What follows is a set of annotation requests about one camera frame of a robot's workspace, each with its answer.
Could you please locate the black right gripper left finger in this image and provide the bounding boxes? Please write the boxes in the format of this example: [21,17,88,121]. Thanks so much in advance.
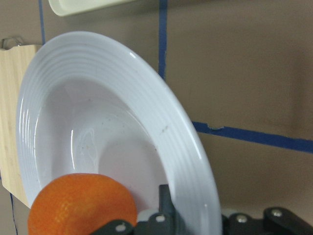
[92,185,192,235]

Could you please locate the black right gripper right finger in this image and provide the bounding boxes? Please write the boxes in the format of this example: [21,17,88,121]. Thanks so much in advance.
[222,207,313,235]

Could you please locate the orange fruit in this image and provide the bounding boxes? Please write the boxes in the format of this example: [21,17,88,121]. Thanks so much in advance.
[27,173,137,235]

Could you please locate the white ribbed plate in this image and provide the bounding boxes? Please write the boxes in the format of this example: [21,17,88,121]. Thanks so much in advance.
[16,31,222,235]

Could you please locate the cream bear tray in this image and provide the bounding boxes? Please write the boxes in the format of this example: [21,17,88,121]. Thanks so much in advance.
[48,0,132,17]

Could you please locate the bamboo cutting board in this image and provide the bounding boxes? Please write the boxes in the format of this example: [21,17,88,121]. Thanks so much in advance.
[0,45,41,208]

